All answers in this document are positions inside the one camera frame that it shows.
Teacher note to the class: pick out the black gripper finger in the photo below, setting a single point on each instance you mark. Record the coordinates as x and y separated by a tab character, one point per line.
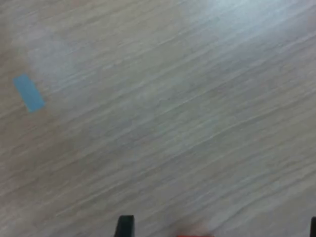
313	228
124	227

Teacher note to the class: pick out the red cube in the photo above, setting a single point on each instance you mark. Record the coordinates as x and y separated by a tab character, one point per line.
195	236

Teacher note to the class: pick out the narrow light blue tape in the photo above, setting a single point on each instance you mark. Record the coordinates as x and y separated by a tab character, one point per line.
29	93

